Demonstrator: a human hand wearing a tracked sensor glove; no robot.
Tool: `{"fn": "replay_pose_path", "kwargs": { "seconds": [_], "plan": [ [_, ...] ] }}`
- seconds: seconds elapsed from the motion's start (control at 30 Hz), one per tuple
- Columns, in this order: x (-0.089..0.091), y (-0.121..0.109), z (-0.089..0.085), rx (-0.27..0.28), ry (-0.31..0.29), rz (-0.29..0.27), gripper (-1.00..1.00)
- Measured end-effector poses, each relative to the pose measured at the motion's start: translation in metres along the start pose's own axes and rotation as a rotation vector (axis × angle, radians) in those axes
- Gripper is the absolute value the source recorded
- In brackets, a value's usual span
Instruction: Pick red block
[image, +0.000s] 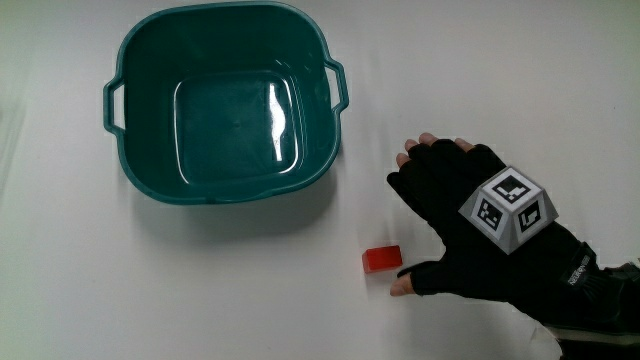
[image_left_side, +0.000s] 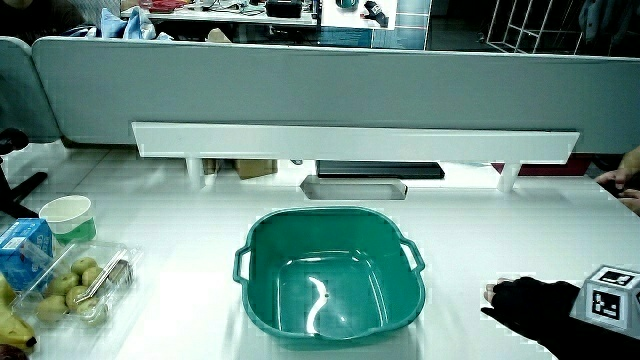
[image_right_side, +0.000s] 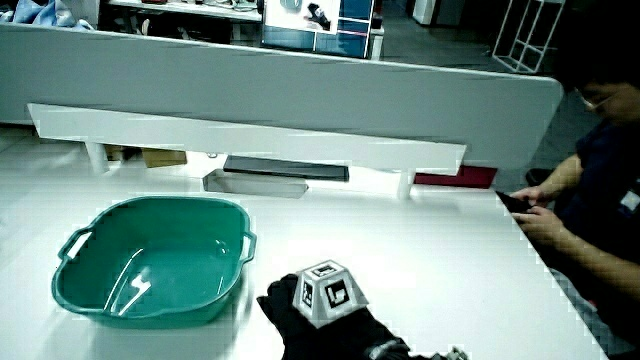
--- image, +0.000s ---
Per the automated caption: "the person's right hand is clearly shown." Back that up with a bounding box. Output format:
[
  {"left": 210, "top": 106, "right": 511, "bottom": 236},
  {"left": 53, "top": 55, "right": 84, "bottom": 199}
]
[{"left": 386, "top": 132, "right": 601, "bottom": 324}]

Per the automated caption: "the red block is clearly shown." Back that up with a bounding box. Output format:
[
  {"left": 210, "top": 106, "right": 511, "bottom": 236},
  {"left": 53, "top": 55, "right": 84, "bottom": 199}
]
[{"left": 361, "top": 244, "right": 404, "bottom": 274}]

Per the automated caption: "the green plastic basin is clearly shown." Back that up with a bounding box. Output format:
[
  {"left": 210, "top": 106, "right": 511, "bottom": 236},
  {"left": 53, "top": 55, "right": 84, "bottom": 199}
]
[{"left": 102, "top": 0, "right": 350, "bottom": 206}]

